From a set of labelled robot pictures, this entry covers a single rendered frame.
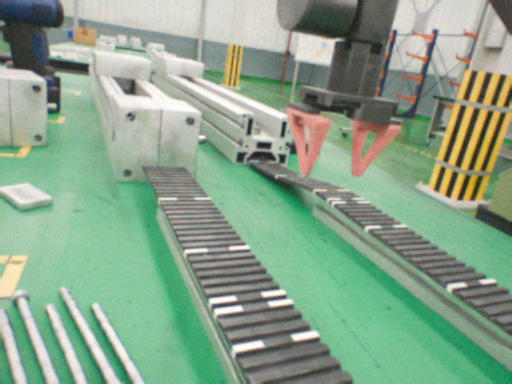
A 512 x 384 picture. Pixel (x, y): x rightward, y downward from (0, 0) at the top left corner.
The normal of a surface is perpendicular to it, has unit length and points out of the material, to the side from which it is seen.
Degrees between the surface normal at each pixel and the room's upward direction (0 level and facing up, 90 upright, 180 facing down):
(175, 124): 90
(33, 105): 90
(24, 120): 90
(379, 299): 0
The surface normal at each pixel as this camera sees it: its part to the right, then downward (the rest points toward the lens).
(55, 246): 0.15, -0.93
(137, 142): 0.40, 0.36
